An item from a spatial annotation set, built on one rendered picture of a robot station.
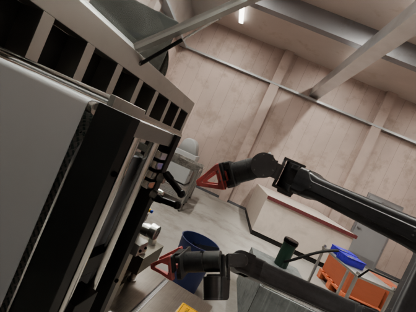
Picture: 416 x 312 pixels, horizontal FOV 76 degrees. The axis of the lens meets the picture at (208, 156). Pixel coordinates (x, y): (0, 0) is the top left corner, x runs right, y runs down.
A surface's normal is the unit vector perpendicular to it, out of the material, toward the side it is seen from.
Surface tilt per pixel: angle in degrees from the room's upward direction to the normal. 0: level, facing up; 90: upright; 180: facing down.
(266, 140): 90
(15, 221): 90
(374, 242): 90
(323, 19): 90
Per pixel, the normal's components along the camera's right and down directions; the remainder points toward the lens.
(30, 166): -0.25, -0.07
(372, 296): -0.03, 0.03
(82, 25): 0.88, 0.40
